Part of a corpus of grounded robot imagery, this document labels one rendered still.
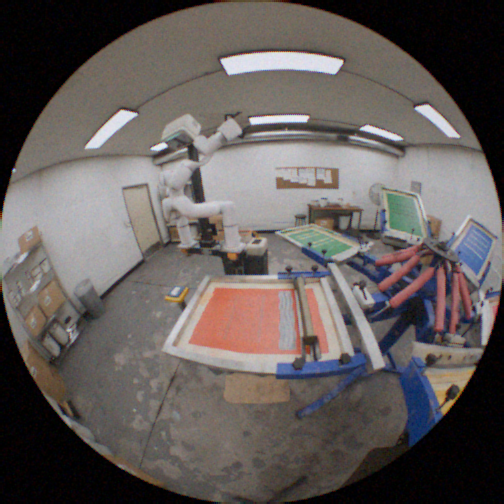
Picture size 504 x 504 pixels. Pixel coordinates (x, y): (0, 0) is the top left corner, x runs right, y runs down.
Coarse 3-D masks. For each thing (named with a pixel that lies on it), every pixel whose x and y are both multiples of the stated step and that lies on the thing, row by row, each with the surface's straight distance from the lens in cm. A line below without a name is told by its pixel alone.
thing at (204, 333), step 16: (208, 320) 79; (272, 320) 73; (320, 320) 76; (192, 336) 76; (208, 336) 73; (272, 336) 68; (320, 336) 71; (240, 352) 66; (256, 352) 65; (272, 352) 65; (288, 352) 65
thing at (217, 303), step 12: (216, 288) 96; (228, 288) 93; (252, 288) 90; (312, 288) 91; (216, 300) 87; (276, 300) 82; (312, 300) 84; (216, 312) 81; (276, 312) 76; (312, 312) 78
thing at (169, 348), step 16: (192, 304) 85; (336, 304) 80; (336, 320) 74; (176, 336) 75; (176, 352) 71; (192, 352) 67; (352, 352) 67; (224, 368) 62; (240, 368) 59; (256, 368) 59; (272, 368) 59
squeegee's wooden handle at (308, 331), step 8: (296, 288) 84; (304, 288) 74; (304, 296) 70; (304, 304) 67; (304, 312) 64; (304, 320) 62; (304, 328) 62; (312, 328) 60; (304, 336) 63; (312, 336) 58
